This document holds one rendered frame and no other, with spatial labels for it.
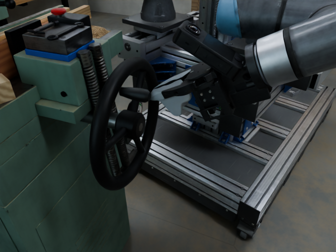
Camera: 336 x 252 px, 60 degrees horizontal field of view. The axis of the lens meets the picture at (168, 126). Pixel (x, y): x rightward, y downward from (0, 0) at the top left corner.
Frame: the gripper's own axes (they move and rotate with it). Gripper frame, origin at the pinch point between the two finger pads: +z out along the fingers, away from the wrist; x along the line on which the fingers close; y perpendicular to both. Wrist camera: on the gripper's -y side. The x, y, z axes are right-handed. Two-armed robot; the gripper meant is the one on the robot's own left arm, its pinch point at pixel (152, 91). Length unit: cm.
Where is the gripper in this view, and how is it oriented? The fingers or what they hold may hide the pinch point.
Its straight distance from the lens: 54.7
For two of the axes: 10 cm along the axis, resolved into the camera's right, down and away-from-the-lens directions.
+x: 3.5, -5.6, 7.5
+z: -8.0, 2.3, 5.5
